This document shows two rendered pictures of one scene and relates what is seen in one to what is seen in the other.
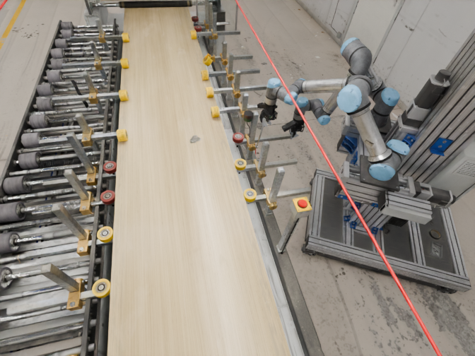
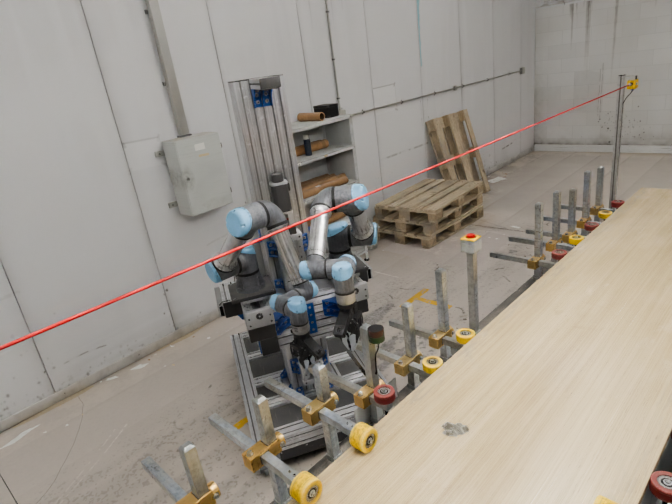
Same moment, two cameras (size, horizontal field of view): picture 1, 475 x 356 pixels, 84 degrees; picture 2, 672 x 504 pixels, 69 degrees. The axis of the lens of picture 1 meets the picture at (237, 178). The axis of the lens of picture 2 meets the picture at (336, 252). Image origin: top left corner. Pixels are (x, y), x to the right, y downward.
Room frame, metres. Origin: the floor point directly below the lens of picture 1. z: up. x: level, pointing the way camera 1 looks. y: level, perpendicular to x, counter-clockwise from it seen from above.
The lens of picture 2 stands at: (2.13, 1.34, 2.06)
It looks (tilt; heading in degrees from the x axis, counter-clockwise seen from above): 21 degrees down; 245
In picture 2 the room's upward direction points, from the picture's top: 8 degrees counter-clockwise
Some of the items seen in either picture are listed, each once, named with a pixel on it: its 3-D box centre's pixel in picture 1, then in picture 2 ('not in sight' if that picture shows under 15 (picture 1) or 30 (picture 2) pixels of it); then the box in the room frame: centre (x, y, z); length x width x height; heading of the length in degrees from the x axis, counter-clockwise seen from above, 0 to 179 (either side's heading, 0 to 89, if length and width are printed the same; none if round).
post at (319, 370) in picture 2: (242, 119); (328, 420); (1.64, 0.00, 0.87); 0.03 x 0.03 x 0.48; 18
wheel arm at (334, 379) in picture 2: (263, 139); (347, 385); (1.47, -0.16, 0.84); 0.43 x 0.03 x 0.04; 108
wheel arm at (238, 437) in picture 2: (239, 89); (254, 448); (1.92, 0.06, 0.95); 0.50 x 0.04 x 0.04; 108
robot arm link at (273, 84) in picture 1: (273, 88); (343, 277); (1.42, -0.16, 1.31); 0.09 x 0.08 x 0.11; 55
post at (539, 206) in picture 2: not in sight; (538, 242); (-0.03, -0.54, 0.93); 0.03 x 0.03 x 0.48; 18
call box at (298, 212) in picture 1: (300, 208); (471, 244); (0.67, -0.31, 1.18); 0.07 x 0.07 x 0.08; 18
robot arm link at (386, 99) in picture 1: (386, 100); (243, 257); (1.58, -0.94, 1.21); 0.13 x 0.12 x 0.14; 17
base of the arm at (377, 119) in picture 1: (378, 114); (249, 278); (1.58, -0.94, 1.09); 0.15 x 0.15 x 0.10
